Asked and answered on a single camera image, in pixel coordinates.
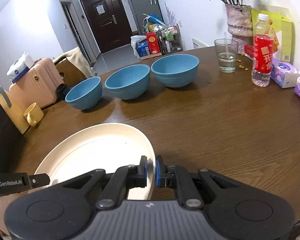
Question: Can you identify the white leaning board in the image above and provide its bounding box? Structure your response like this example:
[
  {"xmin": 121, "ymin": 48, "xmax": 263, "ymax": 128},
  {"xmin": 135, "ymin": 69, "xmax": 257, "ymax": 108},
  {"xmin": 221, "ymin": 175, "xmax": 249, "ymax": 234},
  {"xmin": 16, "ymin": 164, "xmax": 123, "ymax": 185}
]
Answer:
[{"xmin": 192, "ymin": 38, "xmax": 208, "ymax": 49}]

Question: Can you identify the black cylinder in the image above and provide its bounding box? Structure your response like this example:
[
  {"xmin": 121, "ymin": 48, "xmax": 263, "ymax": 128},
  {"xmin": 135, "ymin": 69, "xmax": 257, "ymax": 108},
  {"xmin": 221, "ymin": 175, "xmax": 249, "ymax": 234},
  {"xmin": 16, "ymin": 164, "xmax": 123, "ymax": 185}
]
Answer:
[{"xmin": 55, "ymin": 84, "xmax": 69, "ymax": 102}]

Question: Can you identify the cardboard box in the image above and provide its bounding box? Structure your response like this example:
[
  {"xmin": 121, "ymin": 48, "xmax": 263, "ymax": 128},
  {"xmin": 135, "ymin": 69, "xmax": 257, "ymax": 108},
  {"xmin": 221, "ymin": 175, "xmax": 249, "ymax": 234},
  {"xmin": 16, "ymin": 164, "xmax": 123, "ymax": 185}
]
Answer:
[{"xmin": 140, "ymin": 52, "xmax": 163, "ymax": 60}]

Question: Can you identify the beige cloth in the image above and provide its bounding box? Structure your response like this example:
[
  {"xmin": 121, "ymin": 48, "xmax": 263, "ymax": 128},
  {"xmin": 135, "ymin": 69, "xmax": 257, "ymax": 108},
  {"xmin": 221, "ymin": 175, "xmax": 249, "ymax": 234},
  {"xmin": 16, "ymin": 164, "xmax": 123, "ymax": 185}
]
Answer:
[{"xmin": 52, "ymin": 47, "xmax": 95, "ymax": 79}]

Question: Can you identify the white blue tissue pack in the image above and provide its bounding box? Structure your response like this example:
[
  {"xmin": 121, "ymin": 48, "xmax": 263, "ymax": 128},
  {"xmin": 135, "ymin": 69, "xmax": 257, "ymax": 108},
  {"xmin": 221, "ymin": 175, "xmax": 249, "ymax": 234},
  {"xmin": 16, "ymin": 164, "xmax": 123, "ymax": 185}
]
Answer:
[{"xmin": 7, "ymin": 51, "xmax": 35, "ymax": 83}]

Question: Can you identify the grey refrigerator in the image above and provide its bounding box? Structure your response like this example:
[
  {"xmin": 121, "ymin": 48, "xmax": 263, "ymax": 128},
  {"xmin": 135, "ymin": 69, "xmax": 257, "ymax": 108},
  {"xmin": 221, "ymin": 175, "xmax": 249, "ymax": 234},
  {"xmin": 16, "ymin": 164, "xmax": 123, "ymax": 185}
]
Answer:
[{"xmin": 122, "ymin": 0, "xmax": 163, "ymax": 34}]

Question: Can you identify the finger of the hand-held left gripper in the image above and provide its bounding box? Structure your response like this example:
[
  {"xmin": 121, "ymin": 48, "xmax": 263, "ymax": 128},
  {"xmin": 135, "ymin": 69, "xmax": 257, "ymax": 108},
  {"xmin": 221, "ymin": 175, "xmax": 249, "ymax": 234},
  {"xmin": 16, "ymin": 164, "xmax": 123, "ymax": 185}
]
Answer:
[{"xmin": 0, "ymin": 172, "xmax": 51, "ymax": 198}]

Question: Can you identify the dark brown door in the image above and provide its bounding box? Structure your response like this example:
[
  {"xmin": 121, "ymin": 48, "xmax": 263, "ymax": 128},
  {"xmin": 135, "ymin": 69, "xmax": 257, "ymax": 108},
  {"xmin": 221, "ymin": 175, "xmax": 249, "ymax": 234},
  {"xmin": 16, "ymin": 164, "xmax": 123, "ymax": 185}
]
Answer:
[{"xmin": 80, "ymin": 0, "xmax": 132, "ymax": 54}]

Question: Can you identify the yellow mug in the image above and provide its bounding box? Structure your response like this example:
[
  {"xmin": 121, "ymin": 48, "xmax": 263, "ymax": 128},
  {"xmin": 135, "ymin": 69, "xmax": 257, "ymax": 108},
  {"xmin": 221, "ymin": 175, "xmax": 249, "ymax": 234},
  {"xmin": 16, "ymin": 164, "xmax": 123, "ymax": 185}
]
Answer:
[{"xmin": 23, "ymin": 102, "xmax": 44, "ymax": 127}]

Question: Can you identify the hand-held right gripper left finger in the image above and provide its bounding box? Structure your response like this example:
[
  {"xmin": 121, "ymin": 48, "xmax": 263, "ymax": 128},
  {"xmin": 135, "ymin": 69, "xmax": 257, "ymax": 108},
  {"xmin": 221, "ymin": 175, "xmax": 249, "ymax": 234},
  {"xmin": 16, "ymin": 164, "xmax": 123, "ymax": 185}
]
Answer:
[{"xmin": 62, "ymin": 156, "xmax": 148, "ymax": 211}]

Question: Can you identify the white plastic bag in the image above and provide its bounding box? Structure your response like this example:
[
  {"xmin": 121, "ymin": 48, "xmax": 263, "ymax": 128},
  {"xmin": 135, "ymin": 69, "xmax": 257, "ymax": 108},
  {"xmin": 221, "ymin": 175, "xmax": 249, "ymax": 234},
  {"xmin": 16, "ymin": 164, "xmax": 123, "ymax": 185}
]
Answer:
[{"xmin": 131, "ymin": 35, "xmax": 148, "ymax": 57}]

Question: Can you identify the teal bag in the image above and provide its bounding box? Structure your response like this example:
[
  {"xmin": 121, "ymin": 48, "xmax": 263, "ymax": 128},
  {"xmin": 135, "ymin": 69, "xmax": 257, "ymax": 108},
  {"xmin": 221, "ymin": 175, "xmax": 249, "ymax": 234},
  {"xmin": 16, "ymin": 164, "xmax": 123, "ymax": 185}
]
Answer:
[{"xmin": 143, "ymin": 13, "xmax": 165, "ymax": 33}]

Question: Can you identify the mottled pink vase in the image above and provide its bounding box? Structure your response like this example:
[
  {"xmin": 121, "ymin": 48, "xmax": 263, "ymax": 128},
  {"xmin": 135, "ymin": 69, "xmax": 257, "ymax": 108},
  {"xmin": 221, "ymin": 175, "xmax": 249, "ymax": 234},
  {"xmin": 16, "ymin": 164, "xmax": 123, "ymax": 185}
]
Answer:
[{"xmin": 226, "ymin": 4, "xmax": 253, "ymax": 54}]

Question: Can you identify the clear drinking glass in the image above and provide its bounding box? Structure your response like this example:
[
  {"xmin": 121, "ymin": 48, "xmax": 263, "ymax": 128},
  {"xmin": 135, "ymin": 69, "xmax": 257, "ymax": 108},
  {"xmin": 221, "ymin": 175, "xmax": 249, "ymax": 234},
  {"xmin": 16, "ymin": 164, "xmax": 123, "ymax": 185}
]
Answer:
[{"xmin": 214, "ymin": 39, "xmax": 239, "ymax": 73}]

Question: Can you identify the red label water bottle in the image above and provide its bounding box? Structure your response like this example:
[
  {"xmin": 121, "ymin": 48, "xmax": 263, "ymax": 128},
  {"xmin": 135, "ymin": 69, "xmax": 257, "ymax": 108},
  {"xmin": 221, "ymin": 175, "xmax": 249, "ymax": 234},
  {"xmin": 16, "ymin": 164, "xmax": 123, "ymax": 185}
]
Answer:
[{"xmin": 251, "ymin": 14, "xmax": 277, "ymax": 87}]

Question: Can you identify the large black object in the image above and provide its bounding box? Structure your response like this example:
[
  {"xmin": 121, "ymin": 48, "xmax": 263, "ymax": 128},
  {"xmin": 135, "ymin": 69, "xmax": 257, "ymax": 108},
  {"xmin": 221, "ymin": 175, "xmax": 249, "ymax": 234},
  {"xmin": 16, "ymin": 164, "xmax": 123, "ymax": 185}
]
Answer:
[{"xmin": 0, "ymin": 87, "xmax": 23, "ymax": 173}]

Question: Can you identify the blue carton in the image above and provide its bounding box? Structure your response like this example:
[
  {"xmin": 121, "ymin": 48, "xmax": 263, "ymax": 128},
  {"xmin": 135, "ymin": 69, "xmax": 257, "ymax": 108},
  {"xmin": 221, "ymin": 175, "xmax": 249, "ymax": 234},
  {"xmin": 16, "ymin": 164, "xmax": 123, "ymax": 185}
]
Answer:
[{"xmin": 137, "ymin": 41, "xmax": 150, "ymax": 57}]

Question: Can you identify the pink ribbed suitcase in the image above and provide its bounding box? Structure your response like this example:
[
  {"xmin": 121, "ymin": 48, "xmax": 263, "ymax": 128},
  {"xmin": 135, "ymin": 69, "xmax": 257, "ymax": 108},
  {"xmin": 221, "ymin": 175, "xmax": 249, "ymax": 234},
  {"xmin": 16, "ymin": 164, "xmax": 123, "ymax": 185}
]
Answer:
[{"xmin": 9, "ymin": 57, "xmax": 63, "ymax": 110}]

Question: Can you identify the brown chair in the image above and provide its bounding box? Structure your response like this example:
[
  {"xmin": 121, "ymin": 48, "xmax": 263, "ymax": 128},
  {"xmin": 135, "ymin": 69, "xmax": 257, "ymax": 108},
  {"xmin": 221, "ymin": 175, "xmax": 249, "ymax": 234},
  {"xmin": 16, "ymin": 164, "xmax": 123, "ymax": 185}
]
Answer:
[{"xmin": 55, "ymin": 57, "xmax": 90, "ymax": 88}]

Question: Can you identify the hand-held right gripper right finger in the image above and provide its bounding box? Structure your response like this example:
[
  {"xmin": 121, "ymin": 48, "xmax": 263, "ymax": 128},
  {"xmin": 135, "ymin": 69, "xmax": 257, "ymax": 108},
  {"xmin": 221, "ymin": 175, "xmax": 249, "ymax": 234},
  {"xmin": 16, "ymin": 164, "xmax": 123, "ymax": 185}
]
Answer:
[{"xmin": 155, "ymin": 155, "xmax": 240, "ymax": 209}]

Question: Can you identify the red flat carton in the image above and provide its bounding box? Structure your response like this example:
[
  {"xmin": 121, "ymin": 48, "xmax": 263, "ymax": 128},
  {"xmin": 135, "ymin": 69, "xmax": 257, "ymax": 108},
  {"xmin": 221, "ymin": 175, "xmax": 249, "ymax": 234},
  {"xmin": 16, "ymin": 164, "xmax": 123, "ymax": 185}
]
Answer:
[{"xmin": 244, "ymin": 44, "xmax": 255, "ymax": 60}]

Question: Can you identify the green snack bag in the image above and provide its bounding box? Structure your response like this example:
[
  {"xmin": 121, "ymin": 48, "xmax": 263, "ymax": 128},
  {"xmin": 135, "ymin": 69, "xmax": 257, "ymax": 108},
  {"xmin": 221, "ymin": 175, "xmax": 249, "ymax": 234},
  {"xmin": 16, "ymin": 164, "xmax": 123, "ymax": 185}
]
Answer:
[{"xmin": 251, "ymin": 9, "xmax": 293, "ymax": 63}]

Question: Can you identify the blue ribbed bowl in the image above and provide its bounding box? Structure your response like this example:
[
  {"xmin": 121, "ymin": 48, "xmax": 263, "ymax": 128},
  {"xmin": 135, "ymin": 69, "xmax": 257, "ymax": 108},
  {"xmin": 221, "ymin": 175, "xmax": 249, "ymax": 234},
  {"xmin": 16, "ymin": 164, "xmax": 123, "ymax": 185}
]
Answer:
[
  {"xmin": 65, "ymin": 77, "xmax": 103, "ymax": 110},
  {"xmin": 150, "ymin": 54, "xmax": 200, "ymax": 88},
  {"xmin": 104, "ymin": 64, "xmax": 151, "ymax": 100}
]

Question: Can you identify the wire rack with bottles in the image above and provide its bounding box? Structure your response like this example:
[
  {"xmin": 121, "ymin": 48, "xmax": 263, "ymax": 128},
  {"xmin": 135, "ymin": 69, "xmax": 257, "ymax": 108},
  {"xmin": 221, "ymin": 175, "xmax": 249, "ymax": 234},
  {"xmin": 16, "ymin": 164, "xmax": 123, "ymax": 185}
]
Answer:
[{"xmin": 159, "ymin": 25, "xmax": 183, "ymax": 54}]

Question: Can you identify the cream round plate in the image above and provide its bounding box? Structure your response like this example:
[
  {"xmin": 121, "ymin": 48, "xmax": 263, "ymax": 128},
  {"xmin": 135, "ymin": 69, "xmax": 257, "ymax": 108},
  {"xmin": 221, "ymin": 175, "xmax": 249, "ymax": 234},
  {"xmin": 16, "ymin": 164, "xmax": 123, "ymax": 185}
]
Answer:
[{"xmin": 27, "ymin": 123, "xmax": 156, "ymax": 201}]

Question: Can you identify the yellow kettle grey handle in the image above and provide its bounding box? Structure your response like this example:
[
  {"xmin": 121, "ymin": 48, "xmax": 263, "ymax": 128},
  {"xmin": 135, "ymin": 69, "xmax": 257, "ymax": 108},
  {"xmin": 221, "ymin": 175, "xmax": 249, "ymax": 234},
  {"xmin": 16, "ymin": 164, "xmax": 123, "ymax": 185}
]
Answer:
[{"xmin": 0, "ymin": 81, "xmax": 28, "ymax": 134}]

